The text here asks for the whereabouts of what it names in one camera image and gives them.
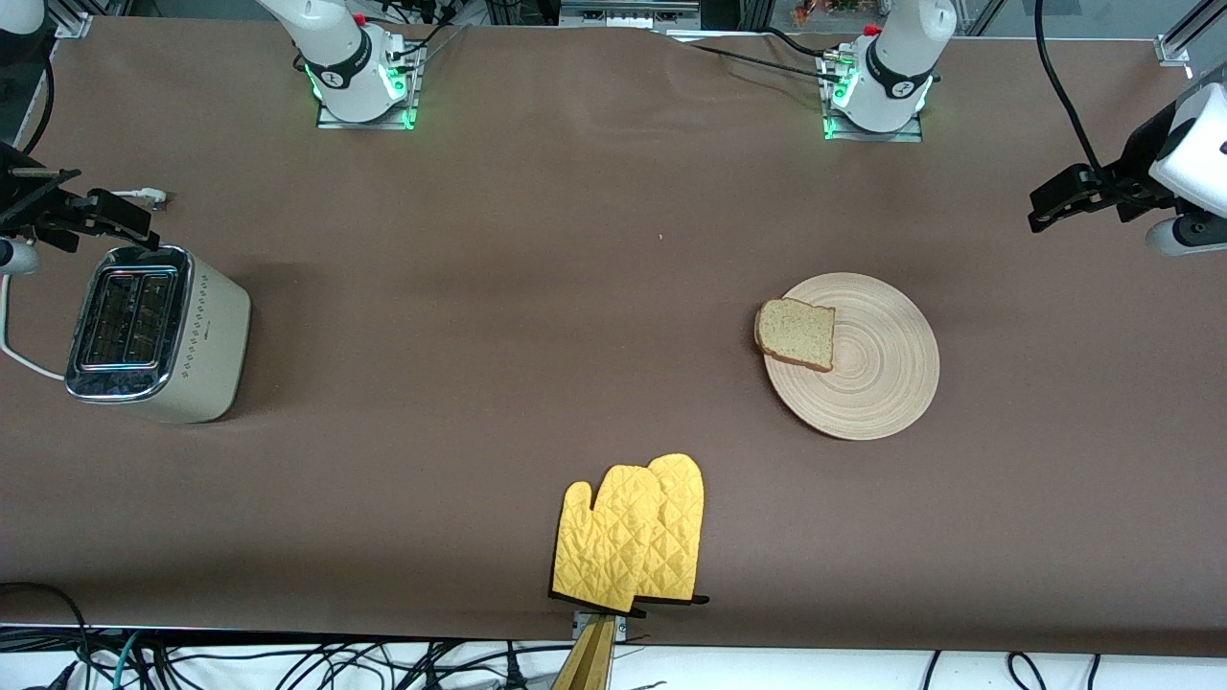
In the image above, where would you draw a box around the short black base cable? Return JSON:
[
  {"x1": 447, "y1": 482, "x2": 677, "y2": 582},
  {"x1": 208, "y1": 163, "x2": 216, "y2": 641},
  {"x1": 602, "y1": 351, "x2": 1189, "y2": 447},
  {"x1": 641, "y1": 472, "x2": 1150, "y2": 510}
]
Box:
[{"x1": 762, "y1": 27, "x2": 835, "y2": 60}]

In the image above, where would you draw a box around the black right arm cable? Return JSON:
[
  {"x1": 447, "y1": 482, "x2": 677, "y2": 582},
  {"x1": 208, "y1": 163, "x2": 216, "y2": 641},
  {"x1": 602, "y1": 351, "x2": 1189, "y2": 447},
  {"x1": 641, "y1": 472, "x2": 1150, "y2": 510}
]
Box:
[{"x1": 19, "y1": 57, "x2": 55, "y2": 154}]

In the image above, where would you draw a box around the white toaster power cable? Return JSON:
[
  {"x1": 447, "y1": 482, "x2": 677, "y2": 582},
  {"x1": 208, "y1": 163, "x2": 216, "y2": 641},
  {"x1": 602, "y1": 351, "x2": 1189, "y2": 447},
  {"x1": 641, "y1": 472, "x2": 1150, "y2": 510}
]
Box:
[{"x1": 0, "y1": 187, "x2": 169, "y2": 382}]

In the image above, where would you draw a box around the round wooden plate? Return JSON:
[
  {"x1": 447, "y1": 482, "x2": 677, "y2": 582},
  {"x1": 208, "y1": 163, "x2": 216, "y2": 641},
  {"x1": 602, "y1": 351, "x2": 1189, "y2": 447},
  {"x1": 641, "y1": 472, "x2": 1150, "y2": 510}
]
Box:
[{"x1": 764, "y1": 272, "x2": 941, "y2": 442}]

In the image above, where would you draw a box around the grey equipment box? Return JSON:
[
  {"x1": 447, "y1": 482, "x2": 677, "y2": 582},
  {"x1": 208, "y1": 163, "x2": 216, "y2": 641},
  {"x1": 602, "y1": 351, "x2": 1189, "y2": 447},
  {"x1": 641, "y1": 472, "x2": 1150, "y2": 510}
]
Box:
[{"x1": 559, "y1": 0, "x2": 701, "y2": 30}]

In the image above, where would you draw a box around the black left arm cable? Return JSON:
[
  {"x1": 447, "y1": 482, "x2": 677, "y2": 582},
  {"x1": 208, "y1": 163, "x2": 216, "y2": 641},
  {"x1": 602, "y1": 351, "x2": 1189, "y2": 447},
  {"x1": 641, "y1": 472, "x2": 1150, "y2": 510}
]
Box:
[{"x1": 1033, "y1": 0, "x2": 1105, "y2": 173}]

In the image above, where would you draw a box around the long black base cable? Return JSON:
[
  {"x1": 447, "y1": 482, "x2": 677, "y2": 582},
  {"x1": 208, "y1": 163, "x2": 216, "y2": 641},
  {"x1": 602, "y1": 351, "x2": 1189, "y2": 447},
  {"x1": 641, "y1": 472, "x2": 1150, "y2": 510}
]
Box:
[{"x1": 685, "y1": 43, "x2": 845, "y2": 85}]

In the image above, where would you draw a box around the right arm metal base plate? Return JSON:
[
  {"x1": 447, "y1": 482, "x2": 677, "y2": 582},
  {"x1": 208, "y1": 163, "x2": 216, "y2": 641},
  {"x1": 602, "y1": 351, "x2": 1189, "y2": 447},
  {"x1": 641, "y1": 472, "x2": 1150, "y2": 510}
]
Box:
[{"x1": 316, "y1": 43, "x2": 420, "y2": 130}]

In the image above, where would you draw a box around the teal cable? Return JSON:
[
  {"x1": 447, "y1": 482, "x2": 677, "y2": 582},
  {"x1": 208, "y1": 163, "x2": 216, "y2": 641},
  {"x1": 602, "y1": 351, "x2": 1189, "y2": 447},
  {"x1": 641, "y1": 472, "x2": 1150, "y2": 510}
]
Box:
[{"x1": 107, "y1": 631, "x2": 143, "y2": 690}]

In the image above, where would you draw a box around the wooden beam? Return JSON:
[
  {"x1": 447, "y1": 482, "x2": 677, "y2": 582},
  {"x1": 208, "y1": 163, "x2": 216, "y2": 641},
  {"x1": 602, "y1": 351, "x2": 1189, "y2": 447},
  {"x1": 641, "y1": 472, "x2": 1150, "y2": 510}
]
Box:
[{"x1": 551, "y1": 618, "x2": 619, "y2": 690}]

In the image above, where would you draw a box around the brown table cover sheet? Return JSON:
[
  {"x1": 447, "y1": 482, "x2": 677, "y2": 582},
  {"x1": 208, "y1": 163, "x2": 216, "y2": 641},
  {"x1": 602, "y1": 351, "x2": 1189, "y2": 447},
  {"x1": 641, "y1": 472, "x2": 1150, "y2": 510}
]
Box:
[{"x1": 0, "y1": 14, "x2": 1227, "y2": 658}]

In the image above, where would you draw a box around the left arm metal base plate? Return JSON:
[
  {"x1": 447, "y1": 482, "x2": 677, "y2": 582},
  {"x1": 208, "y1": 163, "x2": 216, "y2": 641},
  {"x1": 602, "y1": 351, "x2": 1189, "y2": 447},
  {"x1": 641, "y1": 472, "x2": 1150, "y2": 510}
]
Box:
[{"x1": 822, "y1": 53, "x2": 926, "y2": 143}]

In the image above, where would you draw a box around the small metal bracket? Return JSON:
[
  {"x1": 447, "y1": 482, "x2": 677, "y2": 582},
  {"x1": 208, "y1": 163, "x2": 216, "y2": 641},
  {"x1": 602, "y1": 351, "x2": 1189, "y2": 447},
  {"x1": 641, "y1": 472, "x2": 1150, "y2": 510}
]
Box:
[{"x1": 572, "y1": 611, "x2": 629, "y2": 643}]

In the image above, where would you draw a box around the cream and chrome toaster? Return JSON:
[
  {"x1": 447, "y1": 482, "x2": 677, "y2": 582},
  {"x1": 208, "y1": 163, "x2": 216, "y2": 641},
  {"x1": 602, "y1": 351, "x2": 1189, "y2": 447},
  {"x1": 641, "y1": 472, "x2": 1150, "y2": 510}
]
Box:
[{"x1": 65, "y1": 244, "x2": 252, "y2": 425}]

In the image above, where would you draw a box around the white left gripper cylinder attachment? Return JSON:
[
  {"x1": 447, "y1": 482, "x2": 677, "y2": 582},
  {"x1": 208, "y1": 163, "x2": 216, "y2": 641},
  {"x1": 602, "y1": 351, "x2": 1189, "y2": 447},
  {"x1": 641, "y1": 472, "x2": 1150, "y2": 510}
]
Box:
[{"x1": 1146, "y1": 213, "x2": 1227, "y2": 257}]

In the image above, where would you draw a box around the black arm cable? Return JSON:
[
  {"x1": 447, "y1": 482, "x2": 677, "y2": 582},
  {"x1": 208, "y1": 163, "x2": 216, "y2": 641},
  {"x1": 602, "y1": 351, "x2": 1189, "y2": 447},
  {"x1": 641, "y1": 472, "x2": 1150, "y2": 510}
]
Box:
[
  {"x1": 1033, "y1": 0, "x2": 1105, "y2": 173},
  {"x1": 19, "y1": 57, "x2": 55, "y2": 154}
]

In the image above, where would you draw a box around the black right base cable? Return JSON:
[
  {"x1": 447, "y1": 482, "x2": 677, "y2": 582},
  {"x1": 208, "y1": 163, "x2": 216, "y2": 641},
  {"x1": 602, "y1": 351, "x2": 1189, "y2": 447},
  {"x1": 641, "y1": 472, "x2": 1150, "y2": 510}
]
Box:
[{"x1": 388, "y1": 0, "x2": 471, "y2": 63}]

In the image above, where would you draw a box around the yellow quilted oven mitt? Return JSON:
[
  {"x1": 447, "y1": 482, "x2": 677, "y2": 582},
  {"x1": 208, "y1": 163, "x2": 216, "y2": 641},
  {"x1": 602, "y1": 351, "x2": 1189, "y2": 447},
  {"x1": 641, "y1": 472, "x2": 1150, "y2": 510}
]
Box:
[
  {"x1": 551, "y1": 465, "x2": 664, "y2": 614},
  {"x1": 633, "y1": 453, "x2": 710, "y2": 607}
]

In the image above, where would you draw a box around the slice of brown bread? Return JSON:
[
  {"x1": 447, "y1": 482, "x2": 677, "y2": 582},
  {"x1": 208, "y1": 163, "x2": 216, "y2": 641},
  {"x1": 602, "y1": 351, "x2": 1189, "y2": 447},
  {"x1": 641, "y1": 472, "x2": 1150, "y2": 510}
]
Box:
[{"x1": 754, "y1": 297, "x2": 837, "y2": 374}]

